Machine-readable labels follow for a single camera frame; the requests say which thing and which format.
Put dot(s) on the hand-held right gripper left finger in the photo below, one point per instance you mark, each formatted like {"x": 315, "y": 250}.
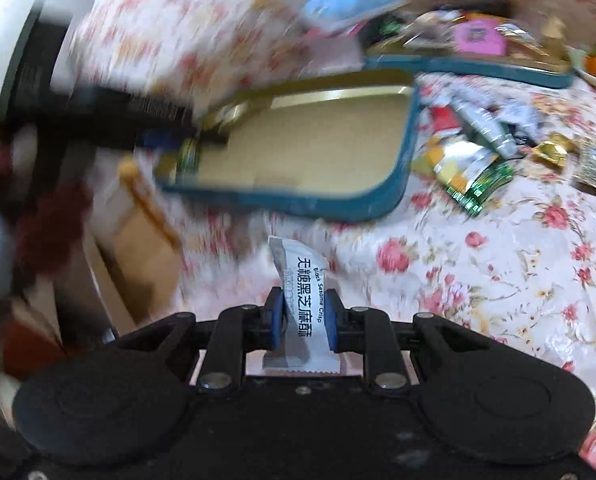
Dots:
{"x": 276, "y": 320}

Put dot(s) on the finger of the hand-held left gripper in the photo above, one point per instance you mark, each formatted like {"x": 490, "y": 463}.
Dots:
{"x": 142, "y": 120}

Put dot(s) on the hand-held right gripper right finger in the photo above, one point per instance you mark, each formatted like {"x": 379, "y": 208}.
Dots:
{"x": 334, "y": 322}

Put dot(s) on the white black-print snack packet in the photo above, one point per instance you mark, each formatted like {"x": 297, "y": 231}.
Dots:
{"x": 303, "y": 280}

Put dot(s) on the blue tin tray gold inside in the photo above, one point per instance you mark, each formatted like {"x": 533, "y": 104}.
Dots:
{"x": 318, "y": 145}

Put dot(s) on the green snack packet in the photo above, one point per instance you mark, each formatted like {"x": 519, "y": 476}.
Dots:
{"x": 483, "y": 187}

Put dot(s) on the gold foil candy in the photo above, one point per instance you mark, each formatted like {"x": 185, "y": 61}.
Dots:
{"x": 553, "y": 152}

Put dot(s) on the blue tin tray with snacks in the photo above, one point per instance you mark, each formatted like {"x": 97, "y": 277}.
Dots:
{"x": 478, "y": 67}

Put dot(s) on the cardboard box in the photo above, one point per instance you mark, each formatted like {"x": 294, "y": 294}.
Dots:
{"x": 142, "y": 260}

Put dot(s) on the yellow white snack packet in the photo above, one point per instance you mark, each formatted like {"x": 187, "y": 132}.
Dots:
{"x": 453, "y": 160}

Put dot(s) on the pink white carton box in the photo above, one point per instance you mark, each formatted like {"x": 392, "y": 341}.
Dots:
{"x": 335, "y": 42}

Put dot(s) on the red white snack packet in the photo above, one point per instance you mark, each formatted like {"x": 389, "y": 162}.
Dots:
{"x": 445, "y": 120}

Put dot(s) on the grey white snack packet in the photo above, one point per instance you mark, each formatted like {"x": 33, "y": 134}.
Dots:
{"x": 485, "y": 125}

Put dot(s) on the pink snack packet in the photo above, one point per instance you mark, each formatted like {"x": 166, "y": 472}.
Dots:
{"x": 479, "y": 37}

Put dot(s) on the white fruit plate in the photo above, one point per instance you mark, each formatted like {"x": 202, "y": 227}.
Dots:
{"x": 595, "y": 82}

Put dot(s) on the gold paper snack packet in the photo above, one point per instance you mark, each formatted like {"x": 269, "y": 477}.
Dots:
{"x": 555, "y": 32}

